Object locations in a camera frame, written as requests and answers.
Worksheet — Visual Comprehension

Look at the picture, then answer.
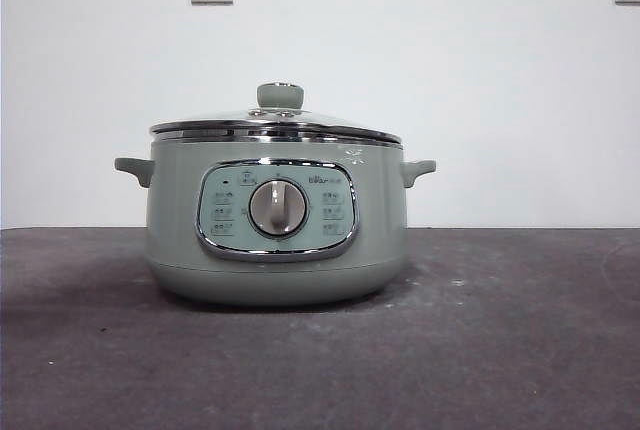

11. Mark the glass lid with green knob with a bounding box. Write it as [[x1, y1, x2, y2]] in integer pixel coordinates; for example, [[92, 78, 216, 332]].
[[149, 81, 403, 146]]

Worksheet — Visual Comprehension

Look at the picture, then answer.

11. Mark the sage green electric pot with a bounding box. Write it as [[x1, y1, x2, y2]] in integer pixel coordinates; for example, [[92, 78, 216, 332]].
[[114, 142, 438, 307]]

